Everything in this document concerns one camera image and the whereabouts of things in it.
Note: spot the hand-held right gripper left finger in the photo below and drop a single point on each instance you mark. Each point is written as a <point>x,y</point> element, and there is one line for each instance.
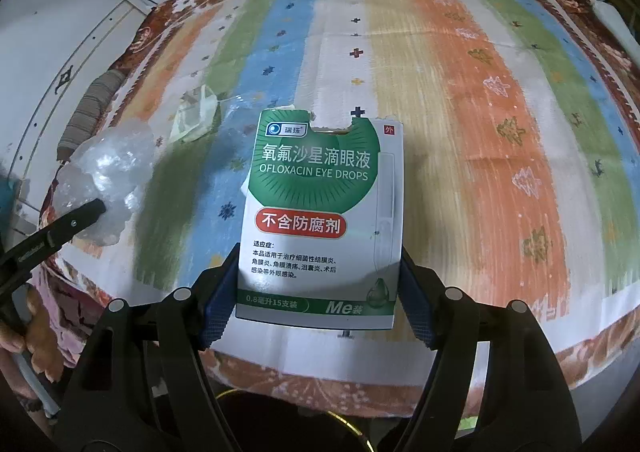
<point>220,302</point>

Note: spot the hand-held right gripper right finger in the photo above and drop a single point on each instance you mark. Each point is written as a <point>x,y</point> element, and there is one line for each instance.
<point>415,302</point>

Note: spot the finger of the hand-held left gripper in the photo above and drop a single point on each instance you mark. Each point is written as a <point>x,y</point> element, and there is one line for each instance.
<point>75,222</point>

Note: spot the clear plastic bag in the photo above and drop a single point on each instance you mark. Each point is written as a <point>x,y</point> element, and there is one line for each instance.
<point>110,167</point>

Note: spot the torn printed medicine packet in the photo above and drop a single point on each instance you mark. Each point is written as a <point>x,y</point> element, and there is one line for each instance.
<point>310,212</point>

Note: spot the dark round gold-rimmed trash bin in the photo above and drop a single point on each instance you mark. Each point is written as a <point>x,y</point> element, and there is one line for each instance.
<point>310,439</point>

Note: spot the person's left hand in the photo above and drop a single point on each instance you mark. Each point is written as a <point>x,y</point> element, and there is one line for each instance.
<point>45,347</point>

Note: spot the pink cloth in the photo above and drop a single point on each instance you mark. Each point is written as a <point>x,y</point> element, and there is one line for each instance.
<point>70,322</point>

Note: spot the floral bed blanket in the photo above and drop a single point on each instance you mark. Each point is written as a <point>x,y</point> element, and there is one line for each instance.
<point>310,377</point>

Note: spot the grey striped pillow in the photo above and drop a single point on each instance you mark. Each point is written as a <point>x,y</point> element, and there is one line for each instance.
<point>92,102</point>

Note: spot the clear yellowish plastic wrapper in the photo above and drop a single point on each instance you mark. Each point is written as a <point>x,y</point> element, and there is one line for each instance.
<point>192,122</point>

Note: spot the white bed headboard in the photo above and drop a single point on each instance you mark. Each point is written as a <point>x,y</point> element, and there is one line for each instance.
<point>65,57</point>

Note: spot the striped pastel mat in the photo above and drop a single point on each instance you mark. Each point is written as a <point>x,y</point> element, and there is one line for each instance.
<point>475,132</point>

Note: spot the white rolled cloth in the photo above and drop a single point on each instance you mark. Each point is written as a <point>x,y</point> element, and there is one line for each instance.
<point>620,15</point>

